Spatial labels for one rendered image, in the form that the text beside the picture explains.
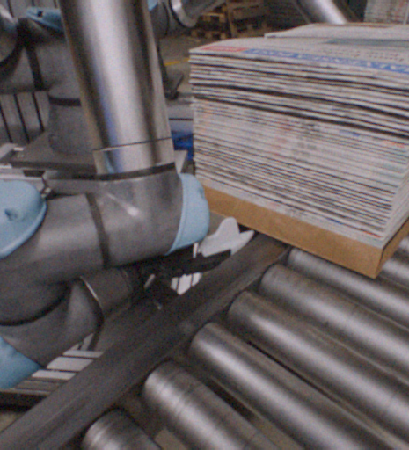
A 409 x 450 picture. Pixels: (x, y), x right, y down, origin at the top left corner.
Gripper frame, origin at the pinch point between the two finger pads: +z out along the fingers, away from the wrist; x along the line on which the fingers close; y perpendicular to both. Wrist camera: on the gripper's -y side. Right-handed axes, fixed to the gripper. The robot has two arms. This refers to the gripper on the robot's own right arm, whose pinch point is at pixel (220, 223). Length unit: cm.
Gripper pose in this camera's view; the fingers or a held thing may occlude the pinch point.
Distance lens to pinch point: 58.0
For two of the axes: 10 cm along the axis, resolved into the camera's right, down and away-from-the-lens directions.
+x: -7.5, -3.8, 5.4
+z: 6.6, -4.3, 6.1
